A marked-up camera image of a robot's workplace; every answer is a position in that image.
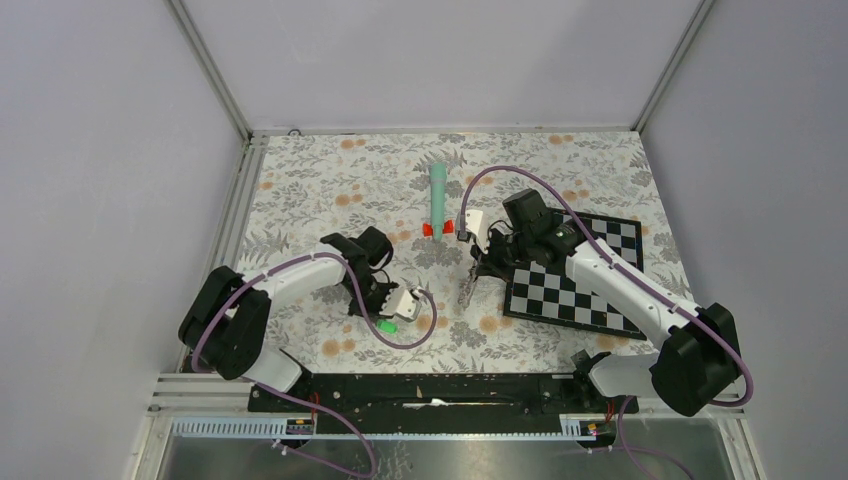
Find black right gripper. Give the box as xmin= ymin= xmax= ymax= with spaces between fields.
xmin=471 ymin=226 xmax=534 ymax=283

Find green key tag with key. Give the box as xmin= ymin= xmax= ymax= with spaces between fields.
xmin=376 ymin=319 xmax=398 ymax=334

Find silver carabiner keyring with chain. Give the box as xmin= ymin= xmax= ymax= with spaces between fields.
xmin=457 ymin=261 xmax=479 ymax=309

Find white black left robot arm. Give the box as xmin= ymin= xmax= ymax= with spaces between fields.
xmin=178 ymin=227 xmax=420 ymax=411

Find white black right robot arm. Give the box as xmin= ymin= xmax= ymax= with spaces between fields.
xmin=464 ymin=189 xmax=750 ymax=417

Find black white checkerboard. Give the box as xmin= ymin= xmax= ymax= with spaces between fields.
xmin=504 ymin=212 xmax=646 ymax=340

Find red rolling pin stand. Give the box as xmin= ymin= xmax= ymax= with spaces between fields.
xmin=422 ymin=220 xmax=455 ymax=238

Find teal rolling pin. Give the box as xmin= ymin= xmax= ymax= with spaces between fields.
xmin=429 ymin=162 xmax=447 ymax=241

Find floral patterned table mat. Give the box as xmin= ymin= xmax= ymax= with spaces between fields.
xmin=238 ymin=132 xmax=691 ymax=373

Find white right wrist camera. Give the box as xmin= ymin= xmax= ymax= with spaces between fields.
xmin=456 ymin=209 xmax=489 ymax=253

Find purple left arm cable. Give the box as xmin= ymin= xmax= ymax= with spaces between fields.
xmin=190 ymin=252 xmax=439 ymax=478

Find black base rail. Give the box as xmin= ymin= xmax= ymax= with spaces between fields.
xmin=248 ymin=373 xmax=639 ymax=427

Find white slotted cable duct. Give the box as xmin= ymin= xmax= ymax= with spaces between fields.
xmin=171 ymin=415 xmax=597 ymax=443

